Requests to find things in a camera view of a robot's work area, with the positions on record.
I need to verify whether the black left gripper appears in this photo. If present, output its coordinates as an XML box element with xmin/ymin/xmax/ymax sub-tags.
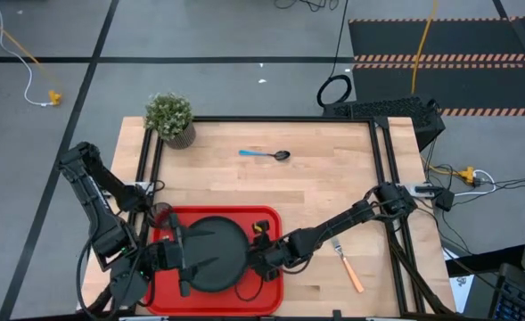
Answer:
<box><xmin>153</xmin><ymin>212</ymin><xmax>222</xmax><ymax>299</ymax></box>

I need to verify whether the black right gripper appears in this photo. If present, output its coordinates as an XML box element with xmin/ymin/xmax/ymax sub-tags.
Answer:
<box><xmin>249</xmin><ymin>219</ymin><xmax>292</xmax><ymax>284</ymax></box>

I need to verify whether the black round plate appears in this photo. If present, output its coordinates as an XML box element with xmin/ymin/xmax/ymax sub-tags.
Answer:
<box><xmin>183</xmin><ymin>216</ymin><xmax>251</xmax><ymax>293</ymax></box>

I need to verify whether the dark ribbed glass cup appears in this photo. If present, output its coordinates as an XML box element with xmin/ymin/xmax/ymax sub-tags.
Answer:
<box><xmin>149</xmin><ymin>202</ymin><xmax>175</xmax><ymax>231</ymax></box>

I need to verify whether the red plastic tray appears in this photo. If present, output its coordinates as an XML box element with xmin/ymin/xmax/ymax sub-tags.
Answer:
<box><xmin>144</xmin><ymin>204</ymin><xmax>285</xmax><ymax>317</ymax></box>

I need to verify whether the metal fork orange handle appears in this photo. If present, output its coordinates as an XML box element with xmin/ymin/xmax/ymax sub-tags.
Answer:
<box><xmin>330</xmin><ymin>236</ymin><xmax>366</xmax><ymax>294</ymax></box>

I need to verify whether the metal spoon blue handle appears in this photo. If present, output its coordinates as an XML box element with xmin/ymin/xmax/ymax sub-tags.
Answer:
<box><xmin>238</xmin><ymin>149</ymin><xmax>291</xmax><ymax>162</ymax></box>

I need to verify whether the green potted plant ribbed pot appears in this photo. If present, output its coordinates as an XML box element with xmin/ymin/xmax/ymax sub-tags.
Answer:
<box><xmin>144</xmin><ymin>92</ymin><xmax>198</xmax><ymax>151</ymax></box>

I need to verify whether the black mesh computer tower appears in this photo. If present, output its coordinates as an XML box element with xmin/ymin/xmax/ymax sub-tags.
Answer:
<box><xmin>322</xmin><ymin>96</ymin><xmax>447</xmax><ymax>152</ymax></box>

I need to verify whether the black power adapter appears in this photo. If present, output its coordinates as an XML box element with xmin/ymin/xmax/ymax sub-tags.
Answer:
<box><xmin>434</xmin><ymin>188</ymin><xmax>456</xmax><ymax>212</ymax></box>

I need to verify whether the white paper sheet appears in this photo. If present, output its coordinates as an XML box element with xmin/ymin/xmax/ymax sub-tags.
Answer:
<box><xmin>447</xmin><ymin>273</ymin><xmax>476</xmax><ymax>314</ymax></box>

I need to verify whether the yellow power plug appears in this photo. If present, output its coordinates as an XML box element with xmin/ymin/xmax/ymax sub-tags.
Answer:
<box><xmin>459</xmin><ymin>165</ymin><xmax>477</xmax><ymax>185</ymax></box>

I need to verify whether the black hazard-striped floor mat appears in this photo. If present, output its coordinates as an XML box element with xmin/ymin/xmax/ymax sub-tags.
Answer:
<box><xmin>348</xmin><ymin>16</ymin><xmax>525</xmax><ymax>119</ymax></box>

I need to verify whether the black keyboard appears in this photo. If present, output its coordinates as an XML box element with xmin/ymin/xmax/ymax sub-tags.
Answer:
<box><xmin>488</xmin><ymin>262</ymin><xmax>525</xmax><ymax>321</ymax></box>

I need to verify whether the black aluminium table frame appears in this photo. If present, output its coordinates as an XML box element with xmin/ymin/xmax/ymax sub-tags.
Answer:
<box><xmin>83</xmin><ymin>116</ymin><xmax>458</xmax><ymax>320</ymax></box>

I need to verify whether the coiled black cable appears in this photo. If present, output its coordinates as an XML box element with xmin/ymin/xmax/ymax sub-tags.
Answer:
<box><xmin>316</xmin><ymin>0</ymin><xmax>354</xmax><ymax>109</ymax></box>

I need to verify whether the white cable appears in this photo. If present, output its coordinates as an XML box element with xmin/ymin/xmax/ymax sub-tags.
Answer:
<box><xmin>0</xmin><ymin>0</ymin><xmax>54</xmax><ymax>108</ymax></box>

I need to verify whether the yellow extension cable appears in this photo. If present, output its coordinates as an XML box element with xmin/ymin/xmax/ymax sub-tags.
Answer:
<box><xmin>410</xmin><ymin>0</ymin><xmax>439</xmax><ymax>95</ymax></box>

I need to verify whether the long yellow cable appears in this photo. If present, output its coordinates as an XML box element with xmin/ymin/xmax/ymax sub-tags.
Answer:
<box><xmin>0</xmin><ymin>7</ymin><xmax>63</xmax><ymax>107</ymax></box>

